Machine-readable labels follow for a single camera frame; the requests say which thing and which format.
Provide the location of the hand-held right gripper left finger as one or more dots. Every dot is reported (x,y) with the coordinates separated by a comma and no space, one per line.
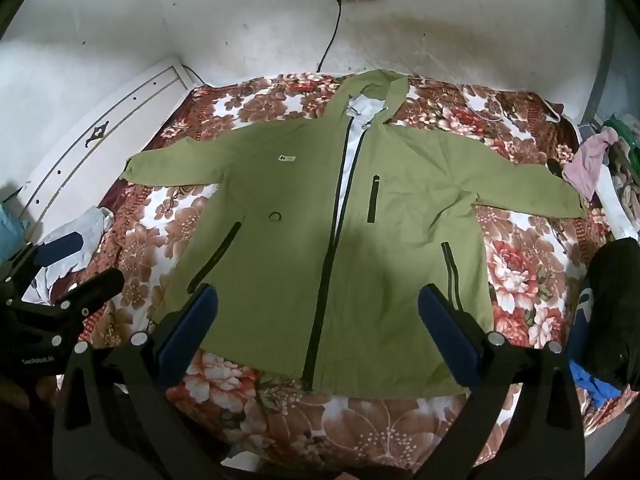
(190,322)

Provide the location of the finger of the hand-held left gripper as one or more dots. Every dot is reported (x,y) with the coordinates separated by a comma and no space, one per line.
(95,285)
(60,250)

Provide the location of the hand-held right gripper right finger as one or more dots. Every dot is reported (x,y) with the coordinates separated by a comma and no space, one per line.
(447,327)

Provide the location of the green zip jacket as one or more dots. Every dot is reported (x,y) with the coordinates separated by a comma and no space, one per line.
(300,200)

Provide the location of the person's left hand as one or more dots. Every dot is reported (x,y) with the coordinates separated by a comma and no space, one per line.
(22,394)

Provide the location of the grey white cloth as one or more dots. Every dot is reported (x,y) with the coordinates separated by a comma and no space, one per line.
(90,225)

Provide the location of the teal bag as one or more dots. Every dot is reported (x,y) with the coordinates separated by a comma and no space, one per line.
(10,232)

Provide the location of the floral blanket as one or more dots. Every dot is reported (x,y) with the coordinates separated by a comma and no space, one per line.
(515,270)

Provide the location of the white headboard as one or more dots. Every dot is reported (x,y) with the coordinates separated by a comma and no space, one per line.
(65,160)

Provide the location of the blue cloth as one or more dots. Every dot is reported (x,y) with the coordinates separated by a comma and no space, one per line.
(595,385)

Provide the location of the black garment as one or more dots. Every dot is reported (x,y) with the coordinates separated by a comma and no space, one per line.
(615,300)

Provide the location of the small black object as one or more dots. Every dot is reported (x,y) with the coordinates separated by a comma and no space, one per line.
(553,167)

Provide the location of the pink cloth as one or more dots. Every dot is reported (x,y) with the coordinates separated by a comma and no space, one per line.
(590,160)

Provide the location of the green cloth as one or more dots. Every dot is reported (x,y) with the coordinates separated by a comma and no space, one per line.
(625,130)

